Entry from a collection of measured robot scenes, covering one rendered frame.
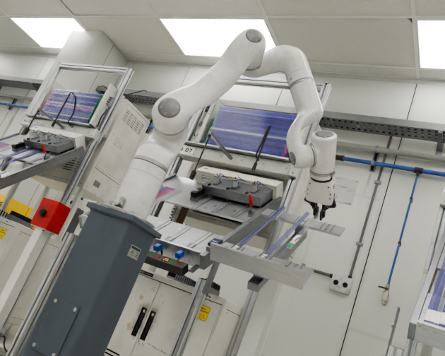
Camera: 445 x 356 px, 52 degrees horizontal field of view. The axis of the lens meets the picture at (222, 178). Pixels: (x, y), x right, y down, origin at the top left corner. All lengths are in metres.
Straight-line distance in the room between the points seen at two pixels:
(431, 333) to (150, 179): 0.96
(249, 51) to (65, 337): 1.05
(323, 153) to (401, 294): 2.17
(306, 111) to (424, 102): 2.69
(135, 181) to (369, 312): 2.47
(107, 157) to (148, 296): 1.38
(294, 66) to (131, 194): 0.72
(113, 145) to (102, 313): 2.09
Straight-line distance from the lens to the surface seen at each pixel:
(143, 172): 1.46
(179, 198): 2.35
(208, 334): 2.06
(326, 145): 1.54
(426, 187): 3.84
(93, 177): 3.28
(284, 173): 2.36
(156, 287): 2.23
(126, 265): 1.43
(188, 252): 1.82
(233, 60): 1.62
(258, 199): 2.21
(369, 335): 3.56
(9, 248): 3.00
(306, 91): 1.63
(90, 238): 1.44
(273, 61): 1.71
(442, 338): 1.56
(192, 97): 1.54
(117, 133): 3.38
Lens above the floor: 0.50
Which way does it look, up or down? 17 degrees up
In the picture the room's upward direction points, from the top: 22 degrees clockwise
